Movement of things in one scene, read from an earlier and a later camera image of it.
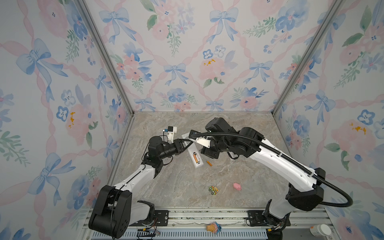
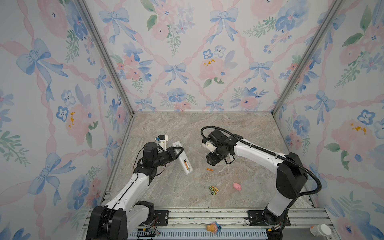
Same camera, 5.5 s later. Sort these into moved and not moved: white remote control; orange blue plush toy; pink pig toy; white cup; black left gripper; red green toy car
Moved: white remote control; black left gripper
Not moved: white cup; orange blue plush toy; pink pig toy; red green toy car
